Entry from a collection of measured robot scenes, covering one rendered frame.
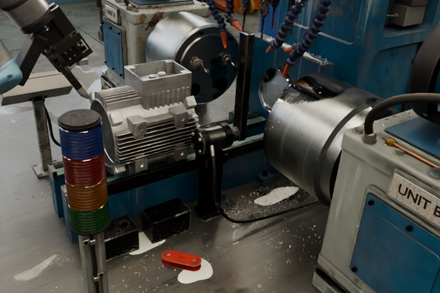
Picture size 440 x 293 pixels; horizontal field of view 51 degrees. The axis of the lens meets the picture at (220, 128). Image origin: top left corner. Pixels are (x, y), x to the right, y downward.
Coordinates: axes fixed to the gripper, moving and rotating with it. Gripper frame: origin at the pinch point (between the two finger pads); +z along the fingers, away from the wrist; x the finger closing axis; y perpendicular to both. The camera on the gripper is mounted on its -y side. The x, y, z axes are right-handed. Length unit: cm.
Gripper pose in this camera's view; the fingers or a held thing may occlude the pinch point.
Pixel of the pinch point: (83, 95)
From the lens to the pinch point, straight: 107.0
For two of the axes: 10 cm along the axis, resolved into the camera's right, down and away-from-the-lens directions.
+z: 3.7, 6.6, 6.5
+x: -5.5, -4.1, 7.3
